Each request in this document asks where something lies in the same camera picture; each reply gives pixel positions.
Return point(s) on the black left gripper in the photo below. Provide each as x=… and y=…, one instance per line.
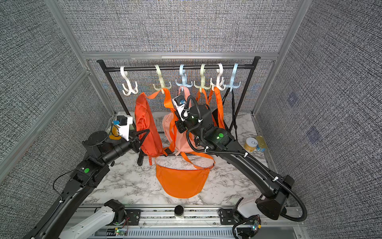
x=135, y=141

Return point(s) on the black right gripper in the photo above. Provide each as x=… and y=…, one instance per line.
x=183, y=125

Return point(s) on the orange sling bag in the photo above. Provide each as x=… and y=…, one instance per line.
x=184, y=184
x=201, y=95
x=220, y=108

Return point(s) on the pink and red sling bag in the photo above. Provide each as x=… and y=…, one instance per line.
x=177, y=140

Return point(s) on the black sling bag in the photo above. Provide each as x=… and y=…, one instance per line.
x=232, y=113

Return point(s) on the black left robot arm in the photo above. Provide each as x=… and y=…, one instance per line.
x=101, y=152

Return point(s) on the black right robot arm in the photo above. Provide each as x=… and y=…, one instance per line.
x=204, y=137

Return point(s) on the white hook far left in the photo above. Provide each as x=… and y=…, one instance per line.
x=128, y=89

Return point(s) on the white hook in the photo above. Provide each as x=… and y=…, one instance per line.
x=219, y=77
x=128, y=89

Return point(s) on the light blue hook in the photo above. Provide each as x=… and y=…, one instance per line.
x=231, y=86
x=184, y=82

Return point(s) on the white hook right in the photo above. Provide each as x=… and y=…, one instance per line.
x=219, y=77

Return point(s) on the pale green hook right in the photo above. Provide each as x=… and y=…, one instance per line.
x=202, y=86

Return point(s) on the pale green hook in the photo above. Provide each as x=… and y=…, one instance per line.
x=161, y=80
x=202, y=86

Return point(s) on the light blue hook far right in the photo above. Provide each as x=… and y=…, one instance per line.
x=231, y=86

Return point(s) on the orange mango slice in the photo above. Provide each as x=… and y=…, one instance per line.
x=115, y=137

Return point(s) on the light green plate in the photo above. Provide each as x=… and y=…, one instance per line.
x=113, y=131

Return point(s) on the tin can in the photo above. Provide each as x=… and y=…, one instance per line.
x=250, y=144

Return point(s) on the black clothes rack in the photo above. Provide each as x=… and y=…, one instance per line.
x=108, y=70

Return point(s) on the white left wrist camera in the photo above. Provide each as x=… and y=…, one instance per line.
x=123, y=124

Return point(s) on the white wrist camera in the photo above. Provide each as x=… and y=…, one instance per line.
x=123, y=124
x=179, y=103

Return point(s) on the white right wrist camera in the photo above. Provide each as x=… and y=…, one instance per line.
x=179, y=103

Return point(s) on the black knob on rail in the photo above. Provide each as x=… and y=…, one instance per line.
x=179, y=211

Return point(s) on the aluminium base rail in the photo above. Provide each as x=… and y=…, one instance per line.
x=94, y=221

